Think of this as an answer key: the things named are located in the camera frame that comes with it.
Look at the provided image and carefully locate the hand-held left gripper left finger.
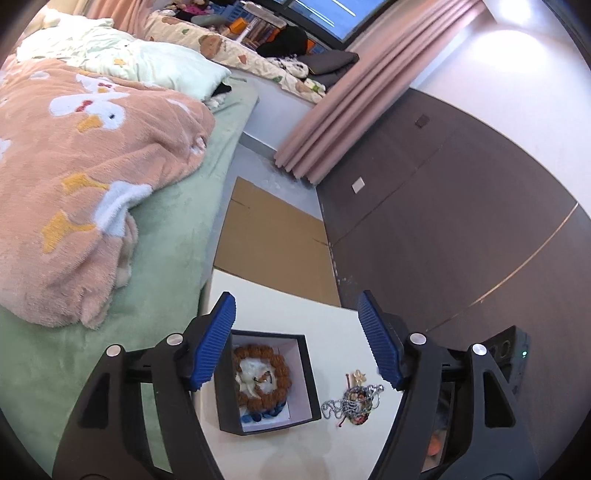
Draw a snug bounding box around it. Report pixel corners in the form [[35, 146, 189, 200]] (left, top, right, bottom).
[[52, 292, 237, 480]]

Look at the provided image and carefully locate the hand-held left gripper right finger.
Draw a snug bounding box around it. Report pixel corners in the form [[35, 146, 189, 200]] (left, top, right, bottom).
[[357, 290, 542, 480]]

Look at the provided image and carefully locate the colourful bead bracelet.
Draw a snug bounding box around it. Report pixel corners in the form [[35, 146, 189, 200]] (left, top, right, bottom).
[[343, 387, 374, 426]]

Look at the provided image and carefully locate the brown wooden bead bracelet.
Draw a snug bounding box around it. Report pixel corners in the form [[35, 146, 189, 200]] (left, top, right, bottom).
[[232, 344, 291, 409]]

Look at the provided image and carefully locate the black jewelry box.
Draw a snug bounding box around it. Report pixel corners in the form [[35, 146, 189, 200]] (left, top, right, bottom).
[[214, 329, 322, 437]]

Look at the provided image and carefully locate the silver chain necklace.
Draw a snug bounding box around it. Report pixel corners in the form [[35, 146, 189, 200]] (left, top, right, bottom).
[[321, 384, 385, 421]]

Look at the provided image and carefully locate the white padding cloth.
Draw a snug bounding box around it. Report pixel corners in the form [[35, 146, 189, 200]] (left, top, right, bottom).
[[237, 357, 278, 398]]

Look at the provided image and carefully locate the green bed sheet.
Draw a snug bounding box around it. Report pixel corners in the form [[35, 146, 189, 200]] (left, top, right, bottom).
[[0, 76, 260, 464]]

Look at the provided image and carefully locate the brown cardboard sheet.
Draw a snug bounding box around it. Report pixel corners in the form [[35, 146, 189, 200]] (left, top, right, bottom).
[[213, 176, 343, 308]]

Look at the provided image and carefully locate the black speaker box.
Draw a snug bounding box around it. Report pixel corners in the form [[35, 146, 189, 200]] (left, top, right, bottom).
[[488, 325, 533, 398]]

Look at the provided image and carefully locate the pink duck print blanket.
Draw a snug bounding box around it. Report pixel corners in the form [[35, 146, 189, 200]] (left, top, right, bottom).
[[0, 54, 217, 330]]

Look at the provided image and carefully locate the pink curtain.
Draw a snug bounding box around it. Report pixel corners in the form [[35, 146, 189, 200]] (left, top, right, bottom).
[[87, 0, 163, 29], [274, 0, 484, 186]]

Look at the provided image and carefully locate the white pillow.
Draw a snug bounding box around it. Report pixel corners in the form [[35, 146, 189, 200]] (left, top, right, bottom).
[[82, 39, 232, 101]]

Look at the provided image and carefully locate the grey folded cloth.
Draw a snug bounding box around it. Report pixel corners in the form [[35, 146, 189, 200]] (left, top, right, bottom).
[[306, 50, 360, 89]]

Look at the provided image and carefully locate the cartoon print window mat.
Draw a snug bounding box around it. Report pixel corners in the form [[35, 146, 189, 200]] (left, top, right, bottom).
[[143, 11, 329, 105]]

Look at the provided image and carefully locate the black clothes pile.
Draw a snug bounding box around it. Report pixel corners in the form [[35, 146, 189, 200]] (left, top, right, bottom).
[[256, 25, 310, 59]]

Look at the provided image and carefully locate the window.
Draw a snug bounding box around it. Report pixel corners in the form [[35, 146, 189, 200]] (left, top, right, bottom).
[[277, 0, 394, 48]]

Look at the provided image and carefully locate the pale green quilt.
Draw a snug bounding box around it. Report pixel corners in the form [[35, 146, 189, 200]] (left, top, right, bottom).
[[16, 22, 141, 71]]

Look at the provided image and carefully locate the blue storage basket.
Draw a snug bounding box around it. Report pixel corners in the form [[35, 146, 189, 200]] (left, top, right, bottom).
[[216, 0, 260, 29]]

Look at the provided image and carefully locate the stuffed toys heap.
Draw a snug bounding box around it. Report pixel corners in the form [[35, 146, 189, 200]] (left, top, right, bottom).
[[165, 0, 219, 25]]

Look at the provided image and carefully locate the blue bead bracelet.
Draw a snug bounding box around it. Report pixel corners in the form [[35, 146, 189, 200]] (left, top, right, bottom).
[[240, 401, 285, 424]]

